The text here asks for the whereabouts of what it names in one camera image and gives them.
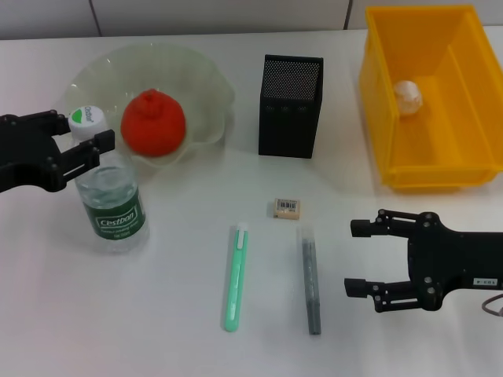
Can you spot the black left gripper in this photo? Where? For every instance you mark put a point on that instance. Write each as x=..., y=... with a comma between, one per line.
x=23, y=157

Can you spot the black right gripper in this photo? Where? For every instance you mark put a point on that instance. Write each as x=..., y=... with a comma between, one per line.
x=440, y=259

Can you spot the clear water bottle green label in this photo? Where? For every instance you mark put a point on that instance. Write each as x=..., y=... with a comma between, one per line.
x=114, y=204

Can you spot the red-orange citrus fruit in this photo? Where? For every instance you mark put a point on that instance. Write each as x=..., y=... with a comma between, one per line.
x=153, y=121

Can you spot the mint green pen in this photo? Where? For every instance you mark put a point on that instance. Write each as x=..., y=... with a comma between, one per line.
x=236, y=275

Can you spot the white paper ball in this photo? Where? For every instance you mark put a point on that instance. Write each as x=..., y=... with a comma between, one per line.
x=408, y=98

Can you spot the grey glitter pen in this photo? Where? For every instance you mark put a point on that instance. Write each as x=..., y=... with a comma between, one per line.
x=310, y=275

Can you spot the beige eraser with barcode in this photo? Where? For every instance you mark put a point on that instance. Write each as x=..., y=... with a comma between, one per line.
x=287, y=209

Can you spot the pale green glass fruit plate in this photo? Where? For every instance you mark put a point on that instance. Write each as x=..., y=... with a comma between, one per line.
x=184, y=78

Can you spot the black mesh pen holder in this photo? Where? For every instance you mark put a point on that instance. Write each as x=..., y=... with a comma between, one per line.
x=288, y=118

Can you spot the yellow plastic bin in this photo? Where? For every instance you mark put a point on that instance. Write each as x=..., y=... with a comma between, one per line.
x=444, y=145

